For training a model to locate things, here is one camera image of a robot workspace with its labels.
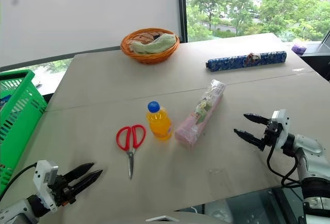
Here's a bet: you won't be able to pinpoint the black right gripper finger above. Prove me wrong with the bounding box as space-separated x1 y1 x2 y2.
233 128 267 149
243 113 272 127

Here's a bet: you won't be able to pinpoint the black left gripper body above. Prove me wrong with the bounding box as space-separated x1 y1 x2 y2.
52 174 77 208

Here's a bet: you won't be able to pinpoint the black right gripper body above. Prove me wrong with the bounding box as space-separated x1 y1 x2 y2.
259 120 281 151

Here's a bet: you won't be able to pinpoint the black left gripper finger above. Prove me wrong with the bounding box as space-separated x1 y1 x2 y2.
62 162 95 183
67 169 104 196

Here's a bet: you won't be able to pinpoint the green plastic basket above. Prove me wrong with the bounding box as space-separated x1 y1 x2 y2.
0 69 48 196

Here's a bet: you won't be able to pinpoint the blue package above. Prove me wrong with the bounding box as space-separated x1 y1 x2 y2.
0 90 14 111

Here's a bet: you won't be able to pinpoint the orange wicker basket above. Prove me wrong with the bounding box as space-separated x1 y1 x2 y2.
120 27 180 65

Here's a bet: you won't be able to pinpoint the pink floral wrapped box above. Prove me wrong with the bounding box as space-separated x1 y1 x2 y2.
174 79 227 150

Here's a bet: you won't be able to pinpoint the blue patterned long roll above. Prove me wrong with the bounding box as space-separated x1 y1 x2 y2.
205 50 288 73

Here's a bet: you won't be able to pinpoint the purple object on sill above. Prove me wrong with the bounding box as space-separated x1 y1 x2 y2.
292 43 307 54

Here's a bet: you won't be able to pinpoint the orange juice bottle blue cap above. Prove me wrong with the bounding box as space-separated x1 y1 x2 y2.
145 100 173 141

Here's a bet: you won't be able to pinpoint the light green towel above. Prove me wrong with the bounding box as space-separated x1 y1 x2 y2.
129 33 177 55

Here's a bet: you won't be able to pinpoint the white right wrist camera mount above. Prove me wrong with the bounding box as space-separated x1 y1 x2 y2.
270 109 290 151

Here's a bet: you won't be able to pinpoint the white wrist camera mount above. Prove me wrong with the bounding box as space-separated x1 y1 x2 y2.
270 109 290 151
32 160 59 213

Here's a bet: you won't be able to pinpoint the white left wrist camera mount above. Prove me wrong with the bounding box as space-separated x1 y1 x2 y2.
32 160 59 213

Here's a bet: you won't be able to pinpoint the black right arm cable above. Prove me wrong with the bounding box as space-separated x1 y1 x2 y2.
266 141 303 189

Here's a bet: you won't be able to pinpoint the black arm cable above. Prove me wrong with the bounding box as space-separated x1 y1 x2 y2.
0 163 38 201
266 141 303 189

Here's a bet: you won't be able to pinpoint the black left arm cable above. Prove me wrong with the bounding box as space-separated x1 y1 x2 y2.
0 163 38 201

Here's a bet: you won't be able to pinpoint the red handled scissors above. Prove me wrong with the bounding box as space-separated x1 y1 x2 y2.
115 124 147 180

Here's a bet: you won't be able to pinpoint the black window frame post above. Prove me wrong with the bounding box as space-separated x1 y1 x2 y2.
176 0 188 43

